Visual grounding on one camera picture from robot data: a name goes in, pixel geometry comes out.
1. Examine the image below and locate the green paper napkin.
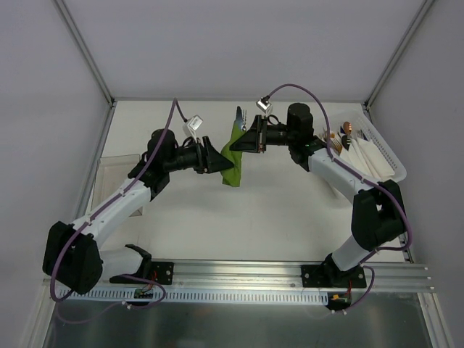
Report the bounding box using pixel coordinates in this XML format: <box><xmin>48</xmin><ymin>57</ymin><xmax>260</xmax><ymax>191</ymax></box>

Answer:
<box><xmin>220</xmin><ymin>123</ymin><xmax>244</xmax><ymax>189</ymax></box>

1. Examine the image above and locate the silver table knife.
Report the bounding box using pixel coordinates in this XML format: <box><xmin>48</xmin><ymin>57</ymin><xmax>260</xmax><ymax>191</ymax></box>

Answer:
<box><xmin>235</xmin><ymin>106</ymin><xmax>246</xmax><ymax>131</ymax></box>

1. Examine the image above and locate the clear smoked plastic box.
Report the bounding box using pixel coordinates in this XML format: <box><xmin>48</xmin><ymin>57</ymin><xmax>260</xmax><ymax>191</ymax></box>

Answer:
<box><xmin>91</xmin><ymin>154</ymin><xmax>141</xmax><ymax>210</ymax></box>

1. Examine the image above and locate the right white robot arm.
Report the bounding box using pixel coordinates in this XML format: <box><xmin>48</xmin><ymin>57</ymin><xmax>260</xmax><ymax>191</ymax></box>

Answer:
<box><xmin>230</xmin><ymin>103</ymin><xmax>407</xmax><ymax>287</ymax></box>

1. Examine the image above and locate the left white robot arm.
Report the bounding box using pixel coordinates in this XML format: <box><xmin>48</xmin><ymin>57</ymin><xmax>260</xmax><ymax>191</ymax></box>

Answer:
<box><xmin>42</xmin><ymin>129</ymin><xmax>234</xmax><ymax>294</ymax></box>

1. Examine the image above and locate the white rolled napkin bundle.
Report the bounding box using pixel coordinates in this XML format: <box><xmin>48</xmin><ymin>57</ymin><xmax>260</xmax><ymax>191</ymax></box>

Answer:
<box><xmin>356</xmin><ymin>138</ymin><xmax>394</xmax><ymax>181</ymax></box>

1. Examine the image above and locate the copper fork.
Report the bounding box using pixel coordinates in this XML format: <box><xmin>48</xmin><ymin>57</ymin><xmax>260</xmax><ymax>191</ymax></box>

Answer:
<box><xmin>331</xmin><ymin>138</ymin><xmax>343</xmax><ymax>153</ymax></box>

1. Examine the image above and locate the copper spoon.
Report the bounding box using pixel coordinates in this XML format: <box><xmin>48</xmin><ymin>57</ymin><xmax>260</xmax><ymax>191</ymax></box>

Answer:
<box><xmin>343</xmin><ymin>121</ymin><xmax>352</xmax><ymax>139</ymax></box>

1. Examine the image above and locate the white plastic basket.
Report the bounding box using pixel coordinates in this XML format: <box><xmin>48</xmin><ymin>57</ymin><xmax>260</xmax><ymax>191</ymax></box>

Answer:
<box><xmin>328</xmin><ymin>110</ymin><xmax>407</xmax><ymax>183</ymax></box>

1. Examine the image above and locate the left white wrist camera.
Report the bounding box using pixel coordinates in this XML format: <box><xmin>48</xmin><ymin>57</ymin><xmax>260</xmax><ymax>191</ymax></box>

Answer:
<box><xmin>183</xmin><ymin>115</ymin><xmax>203</xmax><ymax>141</ymax></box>

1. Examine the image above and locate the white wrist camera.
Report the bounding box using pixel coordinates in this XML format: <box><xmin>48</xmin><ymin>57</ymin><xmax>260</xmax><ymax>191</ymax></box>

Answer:
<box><xmin>183</xmin><ymin>115</ymin><xmax>203</xmax><ymax>141</ymax></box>
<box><xmin>256</xmin><ymin>96</ymin><xmax>273</xmax><ymax>116</ymax></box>

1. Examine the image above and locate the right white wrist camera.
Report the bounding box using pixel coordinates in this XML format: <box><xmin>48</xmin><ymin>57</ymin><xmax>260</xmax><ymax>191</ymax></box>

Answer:
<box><xmin>256</xmin><ymin>96</ymin><xmax>273</xmax><ymax>116</ymax></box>

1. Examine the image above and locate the right frame post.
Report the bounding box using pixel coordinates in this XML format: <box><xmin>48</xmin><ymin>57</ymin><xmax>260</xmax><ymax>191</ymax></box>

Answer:
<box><xmin>364</xmin><ymin>0</ymin><xmax>436</xmax><ymax>111</ymax></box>

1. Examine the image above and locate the frame post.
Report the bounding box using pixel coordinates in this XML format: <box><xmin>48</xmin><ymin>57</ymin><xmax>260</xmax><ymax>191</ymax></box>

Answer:
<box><xmin>364</xmin><ymin>0</ymin><xmax>436</xmax><ymax>111</ymax></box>
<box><xmin>51</xmin><ymin>0</ymin><xmax>115</xmax><ymax>106</ymax></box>

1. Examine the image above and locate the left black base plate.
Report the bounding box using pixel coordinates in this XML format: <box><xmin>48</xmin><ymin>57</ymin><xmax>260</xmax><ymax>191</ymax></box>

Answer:
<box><xmin>109</xmin><ymin>260</ymin><xmax>175</xmax><ymax>287</ymax></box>

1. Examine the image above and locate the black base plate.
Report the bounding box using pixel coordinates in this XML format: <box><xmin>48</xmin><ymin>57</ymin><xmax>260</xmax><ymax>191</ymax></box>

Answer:
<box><xmin>300</xmin><ymin>264</ymin><xmax>367</xmax><ymax>289</ymax></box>
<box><xmin>109</xmin><ymin>260</ymin><xmax>175</xmax><ymax>287</ymax></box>

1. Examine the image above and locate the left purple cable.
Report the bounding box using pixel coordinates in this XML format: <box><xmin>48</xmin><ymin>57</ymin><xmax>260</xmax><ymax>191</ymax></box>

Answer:
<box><xmin>50</xmin><ymin>97</ymin><xmax>188</xmax><ymax>309</ymax></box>

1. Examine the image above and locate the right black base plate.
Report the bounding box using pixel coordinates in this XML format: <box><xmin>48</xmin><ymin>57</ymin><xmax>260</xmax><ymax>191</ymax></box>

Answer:
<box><xmin>300</xmin><ymin>264</ymin><xmax>367</xmax><ymax>289</ymax></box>

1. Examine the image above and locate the left frame post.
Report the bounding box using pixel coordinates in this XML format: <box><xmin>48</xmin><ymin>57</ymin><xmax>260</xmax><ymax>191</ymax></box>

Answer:
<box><xmin>51</xmin><ymin>0</ymin><xmax>115</xmax><ymax>106</ymax></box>

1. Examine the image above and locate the white slotted cable duct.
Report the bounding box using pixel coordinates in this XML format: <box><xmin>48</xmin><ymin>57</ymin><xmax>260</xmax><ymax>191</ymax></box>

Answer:
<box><xmin>70</xmin><ymin>286</ymin><xmax>329</xmax><ymax>306</ymax></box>

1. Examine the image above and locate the aluminium rail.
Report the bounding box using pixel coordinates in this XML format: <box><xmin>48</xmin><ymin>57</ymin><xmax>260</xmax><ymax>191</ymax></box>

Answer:
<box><xmin>42</xmin><ymin>256</ymin><xmax>435</xmax><ymax>293</ymax></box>

